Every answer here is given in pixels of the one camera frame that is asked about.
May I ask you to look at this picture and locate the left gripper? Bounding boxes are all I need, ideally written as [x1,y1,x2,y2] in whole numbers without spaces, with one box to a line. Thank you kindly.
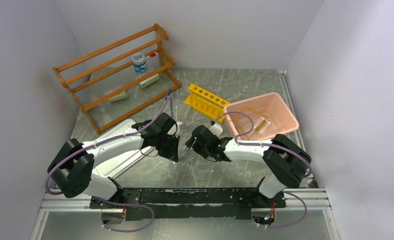
[155,132,180,162]

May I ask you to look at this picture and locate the clear plastic tube rack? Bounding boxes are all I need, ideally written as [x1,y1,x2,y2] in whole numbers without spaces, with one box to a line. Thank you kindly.
[164,96,191,122]

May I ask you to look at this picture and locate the tan rubber tubing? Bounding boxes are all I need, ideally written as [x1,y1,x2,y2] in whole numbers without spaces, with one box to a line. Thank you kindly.
[234,107,271,134]

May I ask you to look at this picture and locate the yellow test tube rack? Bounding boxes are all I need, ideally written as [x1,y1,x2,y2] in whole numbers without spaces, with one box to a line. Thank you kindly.
[184,83,230,120]

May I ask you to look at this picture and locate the blue capped test tube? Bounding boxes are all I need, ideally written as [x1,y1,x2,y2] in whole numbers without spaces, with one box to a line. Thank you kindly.
[167,89,174,118]

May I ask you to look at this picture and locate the pink plastic bin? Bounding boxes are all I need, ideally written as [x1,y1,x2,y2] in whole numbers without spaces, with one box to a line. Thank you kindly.
[224,92,300,141]

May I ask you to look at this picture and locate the white plastic packet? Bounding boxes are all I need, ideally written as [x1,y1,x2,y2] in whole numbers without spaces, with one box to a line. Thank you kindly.
[253,115,274,135]

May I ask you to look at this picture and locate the white metal tray lid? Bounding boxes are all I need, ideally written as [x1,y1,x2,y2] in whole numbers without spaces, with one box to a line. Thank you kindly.
[92,119,156,179]

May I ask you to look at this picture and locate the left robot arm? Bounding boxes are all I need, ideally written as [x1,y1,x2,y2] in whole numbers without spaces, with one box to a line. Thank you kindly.
[47,113,181,208]

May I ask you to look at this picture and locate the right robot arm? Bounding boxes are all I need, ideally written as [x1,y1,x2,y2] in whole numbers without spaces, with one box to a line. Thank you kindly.
[185,125,312,207]

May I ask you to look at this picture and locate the white eraser block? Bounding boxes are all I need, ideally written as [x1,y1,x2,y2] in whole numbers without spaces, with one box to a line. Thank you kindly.
[139,74,159,88]

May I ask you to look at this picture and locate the blue white jar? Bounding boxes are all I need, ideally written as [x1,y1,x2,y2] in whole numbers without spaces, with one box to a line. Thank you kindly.
[131,52,147,73]

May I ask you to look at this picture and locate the orange wooden shelf rack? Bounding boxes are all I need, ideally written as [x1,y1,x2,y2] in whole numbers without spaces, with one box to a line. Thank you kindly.
[52,23,181,134]

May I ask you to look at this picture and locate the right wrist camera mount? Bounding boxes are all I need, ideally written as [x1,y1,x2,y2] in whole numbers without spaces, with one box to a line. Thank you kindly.
[209,120,223,137]

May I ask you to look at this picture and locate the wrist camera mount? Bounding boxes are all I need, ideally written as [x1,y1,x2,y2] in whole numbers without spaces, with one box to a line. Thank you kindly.
[173,121,184,136]
[209,120,223,137]

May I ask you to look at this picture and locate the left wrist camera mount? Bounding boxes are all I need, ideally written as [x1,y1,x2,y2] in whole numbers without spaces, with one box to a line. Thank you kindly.
[173,121,184,136]

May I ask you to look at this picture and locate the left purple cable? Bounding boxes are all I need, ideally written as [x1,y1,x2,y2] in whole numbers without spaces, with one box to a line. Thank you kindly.
[44,97,172,196]

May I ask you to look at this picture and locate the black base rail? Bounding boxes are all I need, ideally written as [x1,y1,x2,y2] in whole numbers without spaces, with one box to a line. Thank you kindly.
[89,187,286,221]

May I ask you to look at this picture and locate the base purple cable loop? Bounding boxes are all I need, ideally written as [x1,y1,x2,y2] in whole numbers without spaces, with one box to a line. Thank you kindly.
[100,202,157,233]

